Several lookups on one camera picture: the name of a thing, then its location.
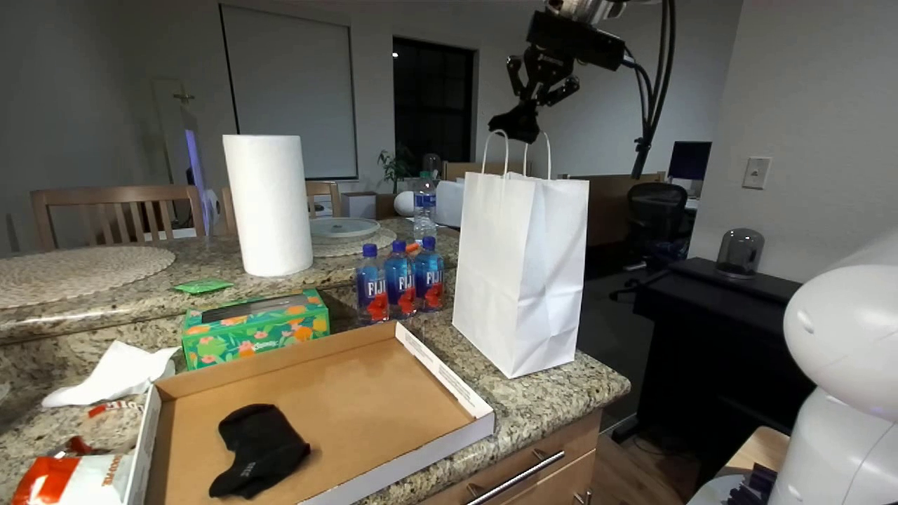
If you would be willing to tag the wooden counter cabinet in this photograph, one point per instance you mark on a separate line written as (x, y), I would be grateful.
(524, 467)

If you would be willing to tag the small black sock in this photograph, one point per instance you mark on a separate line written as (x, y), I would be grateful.
(514, 124)

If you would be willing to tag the white paper bag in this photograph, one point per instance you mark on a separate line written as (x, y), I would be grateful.
(520, 280)

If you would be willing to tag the white round vase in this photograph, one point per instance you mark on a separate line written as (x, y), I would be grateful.
(409, 203)

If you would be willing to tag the flat green card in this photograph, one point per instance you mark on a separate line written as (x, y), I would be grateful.
(200, 287)

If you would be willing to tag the large black sock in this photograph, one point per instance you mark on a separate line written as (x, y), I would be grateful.
(259, 450)

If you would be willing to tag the dark computer monitor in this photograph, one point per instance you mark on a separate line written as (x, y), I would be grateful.
(692, 157)

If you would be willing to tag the black office chair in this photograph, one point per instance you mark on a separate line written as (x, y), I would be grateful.
(658, 218)

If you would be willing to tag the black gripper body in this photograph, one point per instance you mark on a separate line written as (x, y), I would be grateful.
(548, 70)

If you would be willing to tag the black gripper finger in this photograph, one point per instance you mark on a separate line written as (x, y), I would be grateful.
(560, 91)
(514, 78)

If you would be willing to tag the green houseplant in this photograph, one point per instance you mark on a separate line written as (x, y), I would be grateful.
(393, 169)

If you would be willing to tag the brown wooden desk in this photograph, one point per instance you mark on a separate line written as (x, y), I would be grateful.
(618, 204)

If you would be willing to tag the white paper napkin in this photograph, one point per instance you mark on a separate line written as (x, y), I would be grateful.
(117, 367)

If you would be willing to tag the green patterned tissue box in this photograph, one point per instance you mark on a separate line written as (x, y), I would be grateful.
(254, 331)

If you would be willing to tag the glass jar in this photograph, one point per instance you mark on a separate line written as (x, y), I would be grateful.
(743, 251)

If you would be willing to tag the dark window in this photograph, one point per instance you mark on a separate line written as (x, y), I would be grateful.
(437, 102)

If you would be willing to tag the light wooden stool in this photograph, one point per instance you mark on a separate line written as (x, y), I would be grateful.
(759, 450)

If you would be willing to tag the crumpled clear plastic wrapper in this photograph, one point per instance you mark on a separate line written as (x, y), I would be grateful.
(114, 425)

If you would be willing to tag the red and white package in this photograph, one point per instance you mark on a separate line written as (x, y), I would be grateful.
(66, 479)

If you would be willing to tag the white wall switch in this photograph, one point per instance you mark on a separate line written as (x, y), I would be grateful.
(757, 172)

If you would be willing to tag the white paper towel roll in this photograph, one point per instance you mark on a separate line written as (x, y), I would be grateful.
(268, 204)

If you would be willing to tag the round white plate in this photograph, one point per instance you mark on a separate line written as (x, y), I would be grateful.
(340, 228)

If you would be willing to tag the blue labelled water bottle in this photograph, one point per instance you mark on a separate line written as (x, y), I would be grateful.
(371, 290)
(400, 280)
(430, 276)

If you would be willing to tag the black digital piano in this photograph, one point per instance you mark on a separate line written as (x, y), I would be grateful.
(730, 345)

